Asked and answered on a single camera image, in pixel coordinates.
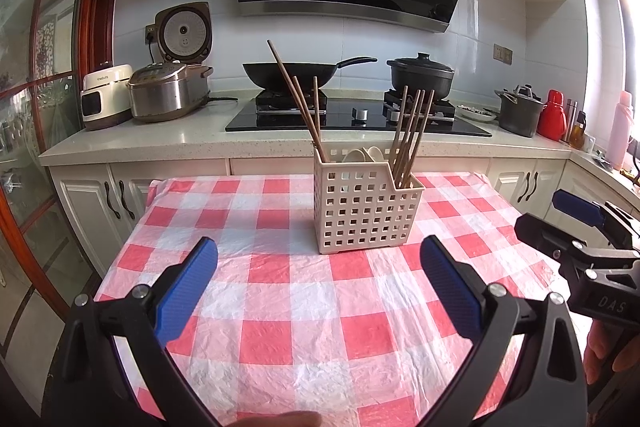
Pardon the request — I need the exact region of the steel vacuum flask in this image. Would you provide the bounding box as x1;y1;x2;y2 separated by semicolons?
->
563;98;579;143

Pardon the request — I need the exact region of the silver open rice cooker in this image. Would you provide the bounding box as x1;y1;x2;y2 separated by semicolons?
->
128;1;213;122

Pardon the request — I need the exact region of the small white dish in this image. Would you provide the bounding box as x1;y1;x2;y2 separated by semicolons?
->
456;105;497;122

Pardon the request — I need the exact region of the black wok pan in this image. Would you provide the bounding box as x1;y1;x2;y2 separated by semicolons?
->
243;56;378;93

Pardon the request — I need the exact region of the dark grey stock pot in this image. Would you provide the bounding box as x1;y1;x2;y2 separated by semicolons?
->
495;84;544;138

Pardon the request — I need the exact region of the black lidded casserole pot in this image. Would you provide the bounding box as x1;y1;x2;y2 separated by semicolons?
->
386;52;454;101

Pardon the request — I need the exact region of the white small kitchen appliance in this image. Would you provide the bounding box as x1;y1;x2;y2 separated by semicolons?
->
80;62;132;131

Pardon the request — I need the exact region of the person's left hand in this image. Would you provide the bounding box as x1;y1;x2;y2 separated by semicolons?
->
229;411;322;427

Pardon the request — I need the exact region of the red white checkered tablecloth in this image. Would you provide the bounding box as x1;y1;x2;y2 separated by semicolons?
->
98;172;568;426

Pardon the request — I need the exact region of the white perforated utensil basket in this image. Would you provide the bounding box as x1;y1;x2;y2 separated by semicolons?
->
314;155;424;255

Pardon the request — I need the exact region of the person's right hand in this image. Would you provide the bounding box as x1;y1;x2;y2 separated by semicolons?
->
584;320;640;385

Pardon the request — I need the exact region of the oil bottle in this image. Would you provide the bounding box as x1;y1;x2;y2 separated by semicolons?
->
568;110;586;150

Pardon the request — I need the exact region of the wall power outlet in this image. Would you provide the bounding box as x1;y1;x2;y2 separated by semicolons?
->
492;43;513;65

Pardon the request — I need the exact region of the pink water bottle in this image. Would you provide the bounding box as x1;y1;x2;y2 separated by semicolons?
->
605;91;634;170

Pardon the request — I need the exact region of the red wooden glass door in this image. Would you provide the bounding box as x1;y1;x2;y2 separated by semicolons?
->
1;0;115;329

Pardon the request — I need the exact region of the red thermos jug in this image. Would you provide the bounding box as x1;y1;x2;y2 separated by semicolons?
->
537;90;567;141

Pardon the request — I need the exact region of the black glass gas stove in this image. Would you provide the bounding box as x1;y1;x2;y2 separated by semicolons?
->
226;90;491;138

